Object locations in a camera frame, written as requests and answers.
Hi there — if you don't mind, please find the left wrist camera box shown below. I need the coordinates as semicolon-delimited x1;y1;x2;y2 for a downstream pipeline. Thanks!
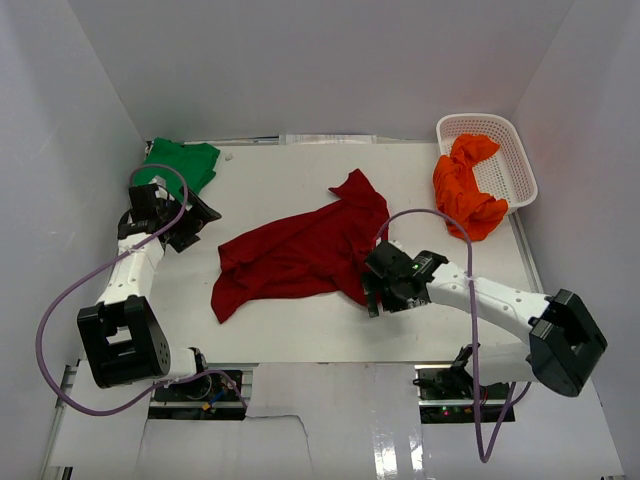
149;176;172;199

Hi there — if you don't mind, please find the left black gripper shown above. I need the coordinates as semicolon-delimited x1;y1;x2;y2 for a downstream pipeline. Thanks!
159;185;221;253

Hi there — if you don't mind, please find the white perforated plastic basket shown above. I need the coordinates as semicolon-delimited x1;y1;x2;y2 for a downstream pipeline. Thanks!
436;113;538;215

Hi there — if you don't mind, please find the red t-shirt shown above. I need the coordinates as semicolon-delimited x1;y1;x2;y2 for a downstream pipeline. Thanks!
211;169;389;323

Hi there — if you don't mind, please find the white paper sheet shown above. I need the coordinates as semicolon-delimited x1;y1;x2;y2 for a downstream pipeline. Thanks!
279;134;377;145

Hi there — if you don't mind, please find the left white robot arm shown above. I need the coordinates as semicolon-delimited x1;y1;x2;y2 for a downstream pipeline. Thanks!
77;184;221;399

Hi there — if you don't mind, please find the green folded t-shirt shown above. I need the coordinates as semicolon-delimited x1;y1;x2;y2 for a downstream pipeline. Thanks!
133;137;220;200

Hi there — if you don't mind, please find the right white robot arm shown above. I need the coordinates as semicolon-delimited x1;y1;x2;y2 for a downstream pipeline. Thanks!
361;241;608;399

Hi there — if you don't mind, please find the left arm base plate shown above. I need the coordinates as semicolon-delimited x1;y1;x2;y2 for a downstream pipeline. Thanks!
148;369;253;421

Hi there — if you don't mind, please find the orange crumpled t-shirt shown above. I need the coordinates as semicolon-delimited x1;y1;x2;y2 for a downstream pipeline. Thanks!
432;134;508;242

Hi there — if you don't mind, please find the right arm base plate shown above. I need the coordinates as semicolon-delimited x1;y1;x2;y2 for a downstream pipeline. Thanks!
413;345;509;425

